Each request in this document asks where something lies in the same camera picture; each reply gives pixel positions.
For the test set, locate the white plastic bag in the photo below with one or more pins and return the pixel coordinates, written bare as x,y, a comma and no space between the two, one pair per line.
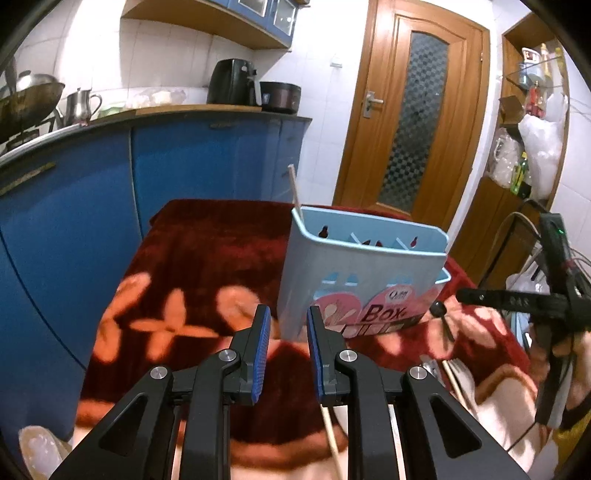
545,143

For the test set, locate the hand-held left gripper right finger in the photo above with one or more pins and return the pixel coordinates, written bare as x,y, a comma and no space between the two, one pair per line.
316,360

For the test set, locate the wooden shelf unit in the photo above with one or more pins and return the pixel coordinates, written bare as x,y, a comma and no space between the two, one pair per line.
480,221

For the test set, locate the red floral blanket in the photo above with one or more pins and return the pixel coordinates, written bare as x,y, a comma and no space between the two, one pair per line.
194,277

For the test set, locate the light blue utensil holder box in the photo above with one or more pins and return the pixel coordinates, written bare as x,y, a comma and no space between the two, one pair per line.
351,277

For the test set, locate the clear plastic bag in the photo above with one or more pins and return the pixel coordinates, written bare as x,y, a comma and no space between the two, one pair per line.
503,157

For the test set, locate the black air fryer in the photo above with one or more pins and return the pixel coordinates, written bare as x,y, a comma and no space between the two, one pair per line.
231,83

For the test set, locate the blue base cabinet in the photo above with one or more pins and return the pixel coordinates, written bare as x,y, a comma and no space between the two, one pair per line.
184,157

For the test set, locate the cardboard box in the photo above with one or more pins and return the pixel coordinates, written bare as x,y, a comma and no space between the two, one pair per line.
510,110

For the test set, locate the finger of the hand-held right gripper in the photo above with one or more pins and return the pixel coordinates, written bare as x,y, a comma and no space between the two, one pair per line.
517,301

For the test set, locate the person's right hand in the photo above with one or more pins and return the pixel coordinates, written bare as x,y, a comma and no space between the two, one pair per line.
579,369

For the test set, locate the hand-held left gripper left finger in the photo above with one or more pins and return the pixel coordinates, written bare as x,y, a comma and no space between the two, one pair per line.
262,346

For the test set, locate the white dishes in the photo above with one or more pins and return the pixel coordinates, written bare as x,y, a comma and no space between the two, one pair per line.
157,98

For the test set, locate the metal wok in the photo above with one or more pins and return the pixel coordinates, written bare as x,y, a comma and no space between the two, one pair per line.
27,106

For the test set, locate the blue wall cabinet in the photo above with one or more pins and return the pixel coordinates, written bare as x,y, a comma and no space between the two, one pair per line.
258,14

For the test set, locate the wooden door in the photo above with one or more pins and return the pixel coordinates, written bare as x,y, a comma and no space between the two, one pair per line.
364,138

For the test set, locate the glass jar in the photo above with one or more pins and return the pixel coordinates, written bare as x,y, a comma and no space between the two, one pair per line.
531,64

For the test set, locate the dark rice cooker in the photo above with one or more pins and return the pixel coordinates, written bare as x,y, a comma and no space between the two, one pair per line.
279,98

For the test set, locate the steel kettle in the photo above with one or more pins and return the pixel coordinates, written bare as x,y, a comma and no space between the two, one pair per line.
81,108

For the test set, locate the green bottle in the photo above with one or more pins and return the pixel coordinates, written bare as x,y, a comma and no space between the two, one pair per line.
521,173

